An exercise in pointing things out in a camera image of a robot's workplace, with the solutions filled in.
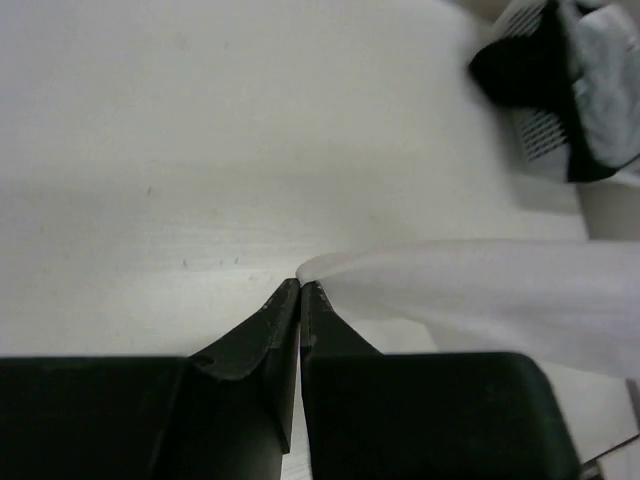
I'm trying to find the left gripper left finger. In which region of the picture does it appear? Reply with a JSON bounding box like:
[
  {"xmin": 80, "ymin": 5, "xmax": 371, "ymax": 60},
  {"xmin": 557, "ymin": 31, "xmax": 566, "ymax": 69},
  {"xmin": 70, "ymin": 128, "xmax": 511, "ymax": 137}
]
[{"xmin": 1, "ymin": 279, "xmax": 300, "ymax": 479}]

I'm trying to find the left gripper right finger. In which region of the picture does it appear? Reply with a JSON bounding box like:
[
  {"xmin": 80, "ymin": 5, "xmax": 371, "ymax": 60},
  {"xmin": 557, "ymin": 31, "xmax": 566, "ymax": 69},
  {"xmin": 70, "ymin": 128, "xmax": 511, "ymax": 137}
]
[{"xmin": 300, "ymin": 283, "xmax": 581, "ymax": 479}]

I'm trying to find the white tank top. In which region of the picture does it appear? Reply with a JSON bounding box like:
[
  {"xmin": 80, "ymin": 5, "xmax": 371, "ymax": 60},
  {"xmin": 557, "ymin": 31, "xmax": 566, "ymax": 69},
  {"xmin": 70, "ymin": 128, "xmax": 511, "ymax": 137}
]
[{"xmin": 296, "ymin": 240, "xmax": 639, "ymax": 379}]

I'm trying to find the black tank top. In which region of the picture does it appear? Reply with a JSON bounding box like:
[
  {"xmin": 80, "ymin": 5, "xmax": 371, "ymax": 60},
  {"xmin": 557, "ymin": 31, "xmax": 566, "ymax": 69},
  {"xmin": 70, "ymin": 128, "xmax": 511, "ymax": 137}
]
[{"xmin": 469, "ymin": 1, "xmax": 614, "ymax": 184}]

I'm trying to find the grey tank top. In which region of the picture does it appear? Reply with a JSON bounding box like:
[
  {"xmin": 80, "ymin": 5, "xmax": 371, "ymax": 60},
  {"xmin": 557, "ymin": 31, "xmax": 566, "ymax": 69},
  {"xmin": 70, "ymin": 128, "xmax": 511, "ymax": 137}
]
[{"xmin": 557, "ymin": 1, "xmax": 639, "ymax": 169}]

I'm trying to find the white plastic laundry basket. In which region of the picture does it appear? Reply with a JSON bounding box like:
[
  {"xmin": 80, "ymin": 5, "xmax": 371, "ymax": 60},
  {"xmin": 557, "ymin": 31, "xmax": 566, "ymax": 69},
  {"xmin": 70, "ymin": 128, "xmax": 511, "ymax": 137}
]
[{"xmin": 510, "ymin": 1, "xmax": 639, "ymax": 187}]

